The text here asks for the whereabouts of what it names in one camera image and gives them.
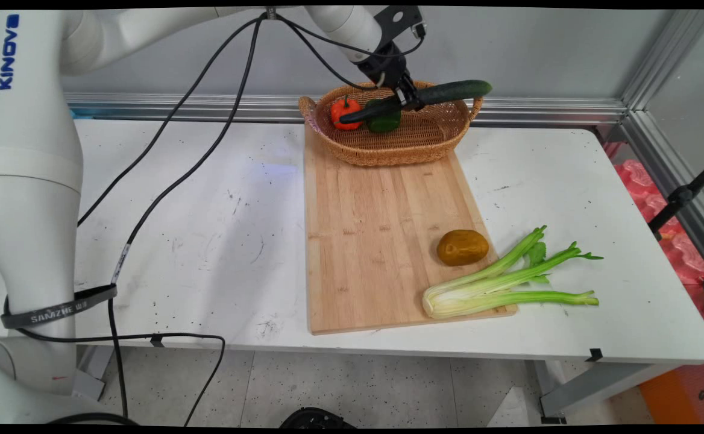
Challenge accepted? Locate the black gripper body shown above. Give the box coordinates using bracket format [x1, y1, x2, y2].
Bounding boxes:
[351, 41, 418, 92]

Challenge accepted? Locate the dark green cucumber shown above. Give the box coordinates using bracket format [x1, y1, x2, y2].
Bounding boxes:
[339, 80, 493, 125]

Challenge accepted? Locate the green bell pepper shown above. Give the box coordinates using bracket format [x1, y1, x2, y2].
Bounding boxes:
[364, 98, 402, 134]

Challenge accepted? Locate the woven wicker basket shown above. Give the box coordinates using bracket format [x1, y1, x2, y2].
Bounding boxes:
[298, 80, 485, 168]

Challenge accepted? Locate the wooden cutting board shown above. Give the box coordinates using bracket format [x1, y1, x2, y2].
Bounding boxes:
[303, 124, 519, 336]

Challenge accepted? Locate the brown potato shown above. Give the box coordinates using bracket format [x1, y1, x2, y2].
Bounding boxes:
[437, 229, 490, 267]

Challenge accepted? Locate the green celery bunch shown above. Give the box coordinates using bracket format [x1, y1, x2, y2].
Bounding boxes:
[422, 225, 605, 320]

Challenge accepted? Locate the black tripod stand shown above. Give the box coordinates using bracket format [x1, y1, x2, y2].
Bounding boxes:
[647, 155, 704, 242]

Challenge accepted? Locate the red foam mat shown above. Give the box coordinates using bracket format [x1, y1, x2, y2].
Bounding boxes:
[603, 141, 704, 339]

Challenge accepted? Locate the black round object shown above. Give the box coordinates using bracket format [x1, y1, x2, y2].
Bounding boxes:
[279, 407, 358, 429]

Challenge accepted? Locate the grey table leg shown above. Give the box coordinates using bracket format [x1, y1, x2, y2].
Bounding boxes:
[533, 360, 685, 425]

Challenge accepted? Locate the orange floor object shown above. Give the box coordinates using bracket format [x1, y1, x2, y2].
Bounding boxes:
[637, 366, 704, 425]

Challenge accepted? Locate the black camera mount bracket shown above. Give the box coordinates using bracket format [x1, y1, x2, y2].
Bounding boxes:
[373, 6, 429, 46]

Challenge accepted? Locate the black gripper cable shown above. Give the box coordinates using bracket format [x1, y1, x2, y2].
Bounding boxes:
[272, 12, 427, 92]

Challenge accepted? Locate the horizontal aluminium frame rail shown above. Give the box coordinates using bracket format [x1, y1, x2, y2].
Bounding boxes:
[63, 92, 628, 127]

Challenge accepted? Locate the thin black cable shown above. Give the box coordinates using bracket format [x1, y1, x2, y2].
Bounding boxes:
[77, 12, 263, 228]

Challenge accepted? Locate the thick black cable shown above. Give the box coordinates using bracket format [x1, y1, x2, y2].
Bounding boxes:
[106, 13, 266, 419]

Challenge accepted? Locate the angled aluminium frame post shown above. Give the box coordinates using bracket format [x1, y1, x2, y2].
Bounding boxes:
[618, 9, 704, 281]

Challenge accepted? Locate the black floor cable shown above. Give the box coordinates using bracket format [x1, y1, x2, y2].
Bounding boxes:
[4, 295, 227, 426]

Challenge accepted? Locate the black velcro strap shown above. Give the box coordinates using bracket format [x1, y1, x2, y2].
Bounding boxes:
[0, 284, 118, 330]

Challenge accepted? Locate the grey metal base bracket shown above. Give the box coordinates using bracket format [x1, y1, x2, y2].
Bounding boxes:
[74, 345, 115, 402]

